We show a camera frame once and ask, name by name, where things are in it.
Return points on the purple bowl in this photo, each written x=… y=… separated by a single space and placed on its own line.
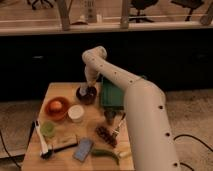
x=89 y=98

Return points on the orange bowl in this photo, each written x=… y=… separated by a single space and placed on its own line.
x=57 y=116

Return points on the egg in orange bowl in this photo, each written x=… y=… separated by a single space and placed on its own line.
x=55 y=106

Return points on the dark brown food piece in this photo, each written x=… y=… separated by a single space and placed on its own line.
x=104 y=133

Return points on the wooden block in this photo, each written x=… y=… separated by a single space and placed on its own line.
x=66 y=141

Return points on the corn cob with husk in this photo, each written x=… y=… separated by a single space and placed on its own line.
x=97 y=152

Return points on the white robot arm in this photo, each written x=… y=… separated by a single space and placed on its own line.
x=152 y=144

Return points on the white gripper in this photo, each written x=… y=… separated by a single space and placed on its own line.
x=91 y=76

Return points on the small green cup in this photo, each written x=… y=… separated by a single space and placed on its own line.
x=47 y=129

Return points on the blue sponge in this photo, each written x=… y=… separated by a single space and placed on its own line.
x=83 y=149

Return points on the grey blue towel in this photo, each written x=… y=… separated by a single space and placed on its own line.
x=83 y=90

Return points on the white round container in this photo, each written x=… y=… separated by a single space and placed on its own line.
x=76 y=113

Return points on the green plastic tray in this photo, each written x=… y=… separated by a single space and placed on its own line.
x=111 y=96

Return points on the black handled spatula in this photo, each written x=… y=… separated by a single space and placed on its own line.
x=52 y=150

